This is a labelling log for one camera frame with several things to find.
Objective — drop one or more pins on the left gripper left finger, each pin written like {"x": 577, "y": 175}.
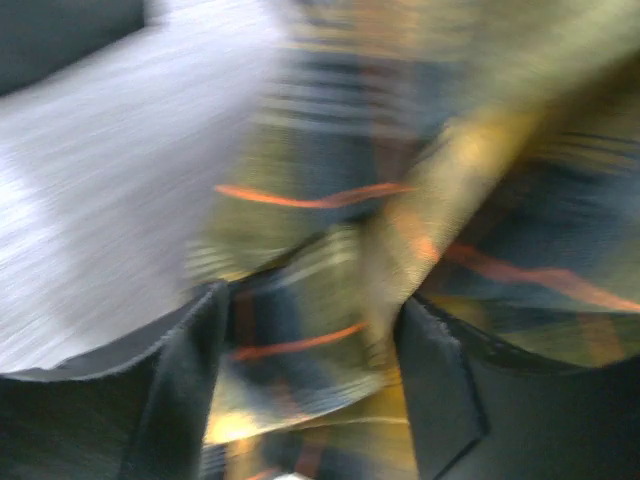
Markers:
{"x": 136, "y": 408}

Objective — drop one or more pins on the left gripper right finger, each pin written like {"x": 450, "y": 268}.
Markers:
{"x": 481, "y": 408}

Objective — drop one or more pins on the yellow plaid long sleeve shirt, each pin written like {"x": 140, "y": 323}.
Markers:
{"x": 481, "y": 154}

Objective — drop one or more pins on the folded black shirt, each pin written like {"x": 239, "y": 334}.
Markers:
{"x": 41, "y": 37}

